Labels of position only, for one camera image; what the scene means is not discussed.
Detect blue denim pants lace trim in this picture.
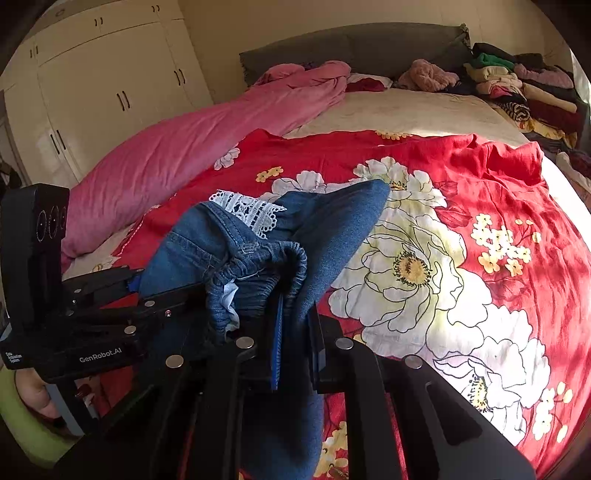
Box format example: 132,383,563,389
139,180,390,479

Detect left hand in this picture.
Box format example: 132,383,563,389
15,368,60,420

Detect red floral bed cover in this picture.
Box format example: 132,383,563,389
105,130,590,477

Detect cream wardrobe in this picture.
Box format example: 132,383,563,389
1,0,213,187

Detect pink velvet quilt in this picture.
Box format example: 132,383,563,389
60,60,351,270

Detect beige bed sheet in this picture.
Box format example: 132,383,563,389
286,88,528,147

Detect dark red pillow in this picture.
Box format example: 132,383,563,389
346,73,393,93

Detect pink crumpled garment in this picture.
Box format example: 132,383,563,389
397,59,459,93

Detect floral fabric laundry basket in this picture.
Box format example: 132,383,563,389
556,152,591,210

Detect grey padded headboard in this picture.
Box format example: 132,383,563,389
239,22,472,86

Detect pile of folded clothes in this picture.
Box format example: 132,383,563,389
458,43,590,148

